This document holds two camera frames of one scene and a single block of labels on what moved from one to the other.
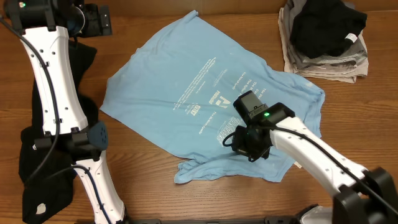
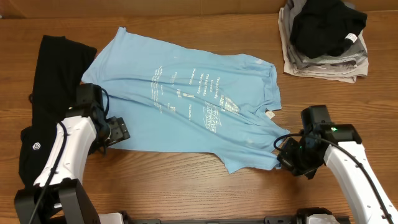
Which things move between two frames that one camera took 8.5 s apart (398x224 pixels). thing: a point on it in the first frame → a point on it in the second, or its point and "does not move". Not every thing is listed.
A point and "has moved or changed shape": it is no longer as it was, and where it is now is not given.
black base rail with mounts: (283, 219) does not move
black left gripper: (94, 29) → (119, 129)
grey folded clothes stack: (346, 66) does not move
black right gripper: (239, 147) → (286, 160)
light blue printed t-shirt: (180, 82) has moved or changed shape
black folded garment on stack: (326, 28) does not move
